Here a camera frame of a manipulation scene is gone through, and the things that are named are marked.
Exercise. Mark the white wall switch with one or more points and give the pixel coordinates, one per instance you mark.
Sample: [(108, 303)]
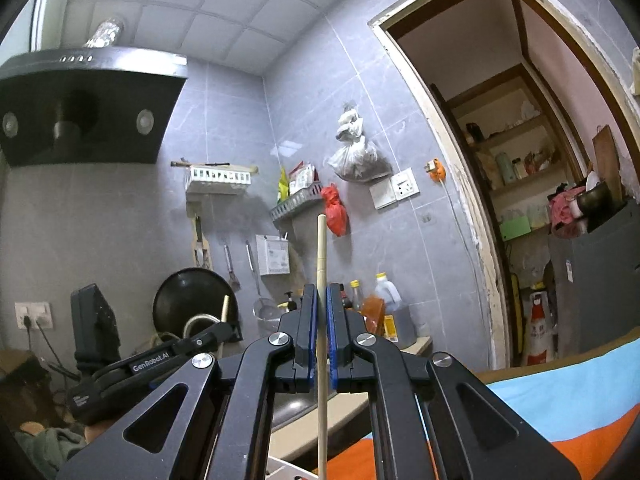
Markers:
[(382, 195)]

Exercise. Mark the metal spatula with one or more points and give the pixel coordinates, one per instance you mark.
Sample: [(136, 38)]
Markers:
[(231, 275)]

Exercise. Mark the wooden shelf unit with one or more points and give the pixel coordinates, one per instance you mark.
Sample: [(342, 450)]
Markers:
[(515, 132)]

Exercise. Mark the orange plug adapter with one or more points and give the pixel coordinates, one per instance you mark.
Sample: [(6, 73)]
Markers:
[(435, 170)]

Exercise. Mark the orange packet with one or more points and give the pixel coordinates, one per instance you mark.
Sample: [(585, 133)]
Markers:
[(372, 310)]

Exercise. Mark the green thermos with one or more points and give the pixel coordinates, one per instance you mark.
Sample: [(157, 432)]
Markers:
[(506, 167)]

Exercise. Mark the yellow tube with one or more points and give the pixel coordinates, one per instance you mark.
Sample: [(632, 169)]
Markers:
[(516, 310)]

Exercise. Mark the dark bowl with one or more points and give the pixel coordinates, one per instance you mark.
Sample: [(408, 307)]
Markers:
[(595, 200)]

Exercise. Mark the red plastic bag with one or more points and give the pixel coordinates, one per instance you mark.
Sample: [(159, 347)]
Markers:
[(336, 210)]

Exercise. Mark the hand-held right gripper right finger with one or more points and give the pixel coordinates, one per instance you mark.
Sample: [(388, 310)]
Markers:
[(331, 332)]

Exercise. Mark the red and white packets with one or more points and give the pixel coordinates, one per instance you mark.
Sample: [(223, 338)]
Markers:
[(305, 177)]

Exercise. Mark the white wall outlet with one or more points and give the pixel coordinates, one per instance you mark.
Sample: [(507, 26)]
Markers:
[(33, 315)]

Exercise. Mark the wooden stick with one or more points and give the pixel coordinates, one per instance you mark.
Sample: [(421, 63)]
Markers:
[(245, 167)]

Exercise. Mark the pink cloth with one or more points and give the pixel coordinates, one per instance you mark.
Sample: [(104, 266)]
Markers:
[(562, 207)]

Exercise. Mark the black wok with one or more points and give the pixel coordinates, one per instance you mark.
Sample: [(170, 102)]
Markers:
[(190, 295)]

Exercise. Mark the black pump bottle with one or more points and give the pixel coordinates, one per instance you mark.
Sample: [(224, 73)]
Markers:
[(289, 302)]

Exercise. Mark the brown cardboard box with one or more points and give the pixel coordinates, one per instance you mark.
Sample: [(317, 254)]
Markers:
[(20, 380)]

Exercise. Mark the clear plastic bag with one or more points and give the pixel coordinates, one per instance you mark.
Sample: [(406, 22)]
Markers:
[(360, 160)]

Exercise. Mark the foil exhaust duct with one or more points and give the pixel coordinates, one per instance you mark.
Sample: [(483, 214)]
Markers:
[(102, 34)]

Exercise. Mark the person's left forearm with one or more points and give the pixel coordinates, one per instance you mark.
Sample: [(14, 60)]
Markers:
[(50, 452)]

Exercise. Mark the wooden door frame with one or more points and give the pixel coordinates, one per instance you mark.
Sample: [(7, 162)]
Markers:
[(480, 230)]

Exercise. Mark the black range hood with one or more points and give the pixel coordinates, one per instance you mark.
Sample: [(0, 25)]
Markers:
[(100, 90)]

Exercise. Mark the striped blanket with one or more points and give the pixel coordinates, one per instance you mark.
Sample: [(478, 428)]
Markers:
[(550, 400)]

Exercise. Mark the white wall-mounted box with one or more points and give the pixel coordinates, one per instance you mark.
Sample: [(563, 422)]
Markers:
[(272, 255)]

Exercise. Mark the clear bottle with yellow cap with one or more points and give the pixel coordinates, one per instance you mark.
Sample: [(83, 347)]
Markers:
[(356, 294)]

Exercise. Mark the white plastic bag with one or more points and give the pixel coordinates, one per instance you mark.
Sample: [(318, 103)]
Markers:
[(350, 125)]

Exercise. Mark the chrome faucet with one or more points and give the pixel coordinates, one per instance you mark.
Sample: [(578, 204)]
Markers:
[(197, 319)]

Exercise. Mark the grey cabinet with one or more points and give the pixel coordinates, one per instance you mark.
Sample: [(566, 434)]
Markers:
[(595, 285)]

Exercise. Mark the wooden hanging holder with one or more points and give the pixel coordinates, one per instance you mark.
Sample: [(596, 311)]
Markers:
[(199, 240)]

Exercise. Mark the dark wooden door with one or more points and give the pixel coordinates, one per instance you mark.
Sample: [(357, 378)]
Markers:
[(450, 125)]

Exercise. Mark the dark sauce bottle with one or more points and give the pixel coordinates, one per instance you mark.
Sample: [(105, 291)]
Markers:
[(346, 300)]

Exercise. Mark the wooden chopstick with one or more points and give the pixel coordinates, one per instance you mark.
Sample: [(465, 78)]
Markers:
[(322, 250), (225, 307)]

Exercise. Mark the metal strainer ladle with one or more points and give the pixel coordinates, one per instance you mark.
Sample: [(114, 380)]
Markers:
[(265, 307)]

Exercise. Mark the white wall rack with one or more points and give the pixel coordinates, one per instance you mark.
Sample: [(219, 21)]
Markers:
[(217, 176)]

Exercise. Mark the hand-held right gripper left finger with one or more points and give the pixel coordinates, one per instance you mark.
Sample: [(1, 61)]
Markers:
[(316, 332)]

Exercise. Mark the yellow packet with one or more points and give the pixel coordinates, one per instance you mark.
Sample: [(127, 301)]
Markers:
[(283, 185)]

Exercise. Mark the green box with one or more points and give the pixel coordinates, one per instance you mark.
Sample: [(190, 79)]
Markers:
[(515, 228)]

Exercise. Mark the grey wall rack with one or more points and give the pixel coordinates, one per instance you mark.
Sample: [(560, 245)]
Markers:
[(295, 206)]

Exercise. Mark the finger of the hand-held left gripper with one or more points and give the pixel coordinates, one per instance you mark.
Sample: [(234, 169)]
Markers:
[(220, 334)]

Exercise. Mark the red and white sack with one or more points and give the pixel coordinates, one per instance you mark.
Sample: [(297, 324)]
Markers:
[(540, 330)]

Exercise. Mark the oil jug with yellow cap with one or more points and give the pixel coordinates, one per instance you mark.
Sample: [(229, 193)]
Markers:
[(387, 292)]

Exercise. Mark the white wall socket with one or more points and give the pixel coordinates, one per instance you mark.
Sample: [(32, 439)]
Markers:
[(406, 184)]

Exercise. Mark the wooden cutting board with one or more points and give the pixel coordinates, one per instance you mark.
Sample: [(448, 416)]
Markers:
[(607, 155)]

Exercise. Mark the grey container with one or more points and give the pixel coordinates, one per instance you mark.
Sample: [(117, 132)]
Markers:
[(405, 327)]

